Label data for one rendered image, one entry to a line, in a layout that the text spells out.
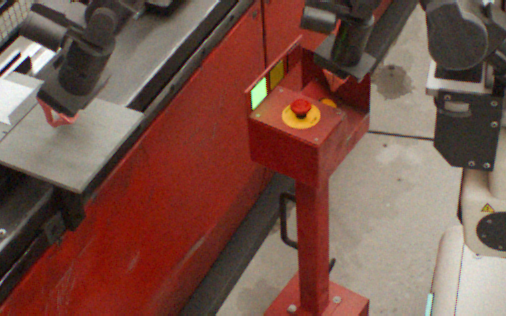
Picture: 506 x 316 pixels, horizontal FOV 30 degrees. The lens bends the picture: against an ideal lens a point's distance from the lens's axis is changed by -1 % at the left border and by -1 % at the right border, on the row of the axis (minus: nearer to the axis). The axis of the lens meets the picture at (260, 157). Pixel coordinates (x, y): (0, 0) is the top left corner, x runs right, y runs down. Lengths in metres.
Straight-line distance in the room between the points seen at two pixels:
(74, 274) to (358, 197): 1.16
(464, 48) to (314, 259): 1.00
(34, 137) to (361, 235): 1.31
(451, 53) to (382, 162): 1.60
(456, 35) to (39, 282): 0.84
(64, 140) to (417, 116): 1.65
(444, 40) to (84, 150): 0.58
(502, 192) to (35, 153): 0.76
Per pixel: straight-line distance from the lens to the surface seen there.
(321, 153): 1.78
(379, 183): 2.76
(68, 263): 1.73
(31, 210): 1.59
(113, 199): 1.79
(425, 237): 2.64
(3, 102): 1.60
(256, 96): 1.81
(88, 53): 1.33
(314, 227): 2.06
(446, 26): 1.22
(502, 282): 2.21
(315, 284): 2.21
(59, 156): 1.48
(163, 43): 1.85
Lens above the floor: 2.00
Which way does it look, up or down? 45 degrees down
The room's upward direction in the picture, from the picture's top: 4 degrees counter-clockwise
